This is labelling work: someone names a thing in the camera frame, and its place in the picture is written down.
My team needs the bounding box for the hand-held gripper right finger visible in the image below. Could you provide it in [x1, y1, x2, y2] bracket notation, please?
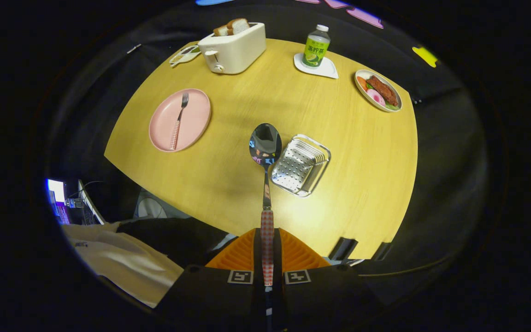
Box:
[272, 227, 386, 332]

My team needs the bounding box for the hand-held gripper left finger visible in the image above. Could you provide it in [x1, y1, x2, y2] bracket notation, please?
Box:
[155, 227, 266, 332]

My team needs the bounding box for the red checked handle spoon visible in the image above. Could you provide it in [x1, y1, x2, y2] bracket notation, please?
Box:
[249, 123, 283, 289]

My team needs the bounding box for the red checked handle fork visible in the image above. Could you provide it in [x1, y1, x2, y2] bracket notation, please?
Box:
[170, 93, 189, 151]

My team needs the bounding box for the perforated metal tray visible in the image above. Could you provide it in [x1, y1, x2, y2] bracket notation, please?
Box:
[271, 134, 331, 197]

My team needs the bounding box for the person's white clothing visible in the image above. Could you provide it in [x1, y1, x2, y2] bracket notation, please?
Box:
[63, 221, 183, 308]

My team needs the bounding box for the pink plate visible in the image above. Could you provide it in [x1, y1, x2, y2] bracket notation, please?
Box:
[149, 89, 212, 153]

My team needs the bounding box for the white laptop edge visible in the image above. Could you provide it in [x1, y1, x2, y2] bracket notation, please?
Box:
[77, 180, 106, 225]

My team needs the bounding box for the white oval food plate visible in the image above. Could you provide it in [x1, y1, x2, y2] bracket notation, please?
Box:
[354, 70, 403, 113]

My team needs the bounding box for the white square coaster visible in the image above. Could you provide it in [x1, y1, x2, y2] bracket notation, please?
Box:
[294, 53, 339, 79]

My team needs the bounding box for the brown meat piece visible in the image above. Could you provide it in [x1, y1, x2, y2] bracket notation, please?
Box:
[366, 75, 399, 106]

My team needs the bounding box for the white toaster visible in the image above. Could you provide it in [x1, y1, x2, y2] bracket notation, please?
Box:
[197, 22, 267, 75]

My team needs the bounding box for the lit computer screen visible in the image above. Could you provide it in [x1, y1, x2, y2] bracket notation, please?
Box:
[47, 179, 70, 225]

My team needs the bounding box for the green label drink bottle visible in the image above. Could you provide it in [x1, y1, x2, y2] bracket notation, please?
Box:
[302, 24, 331, 68]

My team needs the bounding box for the white divided condiment dish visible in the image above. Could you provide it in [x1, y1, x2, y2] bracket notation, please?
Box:
[169, 45, 201, 66]

